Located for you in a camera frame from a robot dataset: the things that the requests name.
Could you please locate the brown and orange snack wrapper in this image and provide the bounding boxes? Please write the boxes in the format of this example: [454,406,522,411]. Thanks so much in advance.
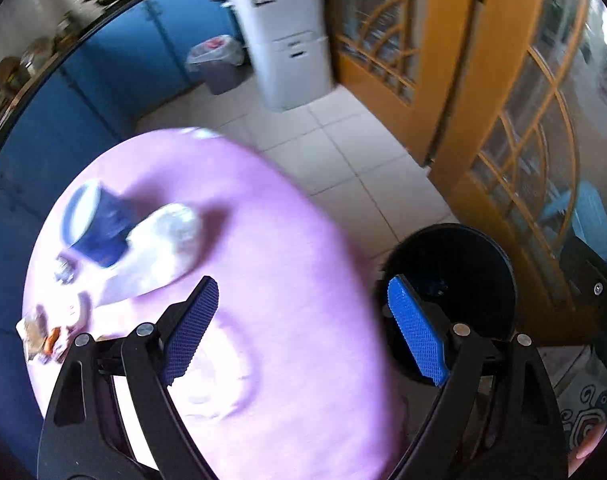
[16,310,72,363]

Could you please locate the patterned rug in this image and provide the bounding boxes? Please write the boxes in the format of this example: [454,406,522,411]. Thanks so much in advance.
[538,345,607,461]

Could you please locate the grey bin with plastic liner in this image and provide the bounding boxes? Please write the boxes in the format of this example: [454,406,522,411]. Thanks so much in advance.
[186,35,252,96]

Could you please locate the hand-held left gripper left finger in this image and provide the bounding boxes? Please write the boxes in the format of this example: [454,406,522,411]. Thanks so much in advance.
[36,276,219,480]

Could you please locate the blue kitchen base cabinets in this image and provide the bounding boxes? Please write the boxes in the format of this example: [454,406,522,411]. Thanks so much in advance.
[0,0,244,480]

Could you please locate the black kitchen countertop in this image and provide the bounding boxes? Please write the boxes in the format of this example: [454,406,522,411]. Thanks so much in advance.
[0,0,224,171]

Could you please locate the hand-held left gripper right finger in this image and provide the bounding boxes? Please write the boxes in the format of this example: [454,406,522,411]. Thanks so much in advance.
[381,275,569,480]

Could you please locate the steel pot lid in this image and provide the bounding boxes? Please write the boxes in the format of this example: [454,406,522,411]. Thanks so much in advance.
[20,35,54,76]

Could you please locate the black trash bin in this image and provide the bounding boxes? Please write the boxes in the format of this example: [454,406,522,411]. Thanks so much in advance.
[378,223,517,386]

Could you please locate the light blue plastic chair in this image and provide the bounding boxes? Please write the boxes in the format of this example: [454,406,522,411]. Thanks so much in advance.
[541,180,607,261]

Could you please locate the white crumpled plastic bag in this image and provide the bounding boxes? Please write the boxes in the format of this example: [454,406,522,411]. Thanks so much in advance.
[101,202,204,306]

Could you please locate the wooden glass door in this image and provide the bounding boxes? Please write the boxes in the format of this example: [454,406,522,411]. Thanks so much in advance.
[323,0,489,166]
[428,0,607,348]

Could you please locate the round wooden board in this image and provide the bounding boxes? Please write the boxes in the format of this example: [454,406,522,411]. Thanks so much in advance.
[0,56,20,88]

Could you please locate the blue and white paper bowl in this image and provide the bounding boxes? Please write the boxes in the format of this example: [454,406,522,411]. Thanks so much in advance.
[61,180,149,268]

